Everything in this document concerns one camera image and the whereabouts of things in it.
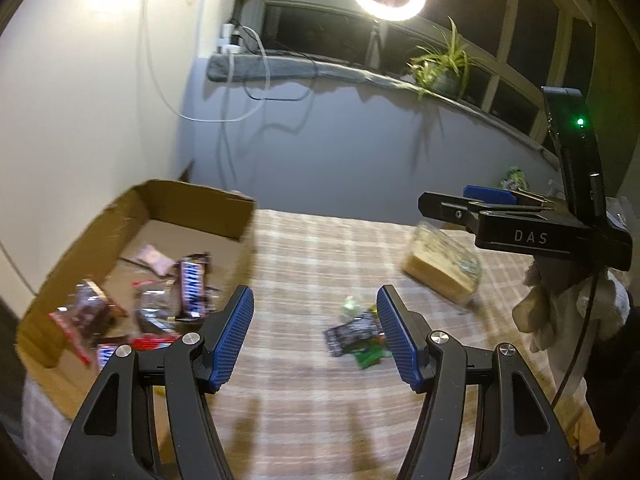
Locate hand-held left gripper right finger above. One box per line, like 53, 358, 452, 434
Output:
376, 285, 581, 480

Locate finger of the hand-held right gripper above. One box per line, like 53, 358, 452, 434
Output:
462, 185, 558, 210
418, 191, 501, 234

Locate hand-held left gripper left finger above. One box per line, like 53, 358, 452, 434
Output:
52, 285, 256, 480

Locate green snack packet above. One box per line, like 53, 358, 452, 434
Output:
352, 340, 396, 371

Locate small dark snack packet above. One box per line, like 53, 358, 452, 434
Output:
325, 310, 381, 358

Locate brown chocolate bar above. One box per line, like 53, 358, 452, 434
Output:
175, 255, 213, 322

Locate clear dark candy packet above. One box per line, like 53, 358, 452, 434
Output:
137, 280, 183, 336

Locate pink snack packet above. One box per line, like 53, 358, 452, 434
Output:
120, 244, 176, 277

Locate small chocolate bar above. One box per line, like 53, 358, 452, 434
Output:
96, 344, 123, 371

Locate brown cardboard box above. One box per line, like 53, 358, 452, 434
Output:
15, 178, 258, 423

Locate red-edged dark candy packet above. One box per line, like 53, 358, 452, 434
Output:
48, 280, 128, 366

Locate person's right forearm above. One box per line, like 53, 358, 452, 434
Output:
547, 305, 640, 456

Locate person's right hand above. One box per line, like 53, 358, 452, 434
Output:
512, 257, 632, 356

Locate green curtain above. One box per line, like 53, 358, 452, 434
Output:
590, 0, 640, 201

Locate checked tablecloth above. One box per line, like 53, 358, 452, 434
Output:
22, 207, 601, 480

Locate potted spider plant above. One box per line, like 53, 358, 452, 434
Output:
404, 16, 493, 101

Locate black light tripod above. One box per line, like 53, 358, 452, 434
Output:
365, 19, 386, 68

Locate grey windowsill cloth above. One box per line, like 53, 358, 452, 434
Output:
206, 50, 561, 166

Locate white cabinet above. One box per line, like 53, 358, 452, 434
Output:
0, 0, 236, 311

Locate white power strip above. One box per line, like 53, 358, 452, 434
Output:
218, 22, 246, 55

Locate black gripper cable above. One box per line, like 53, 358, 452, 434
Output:
550, 265, 601, 408

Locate white cable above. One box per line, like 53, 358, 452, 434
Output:
142, 0, 273, 123

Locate white window frame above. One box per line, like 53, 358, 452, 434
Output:
235, 0, 601, 151

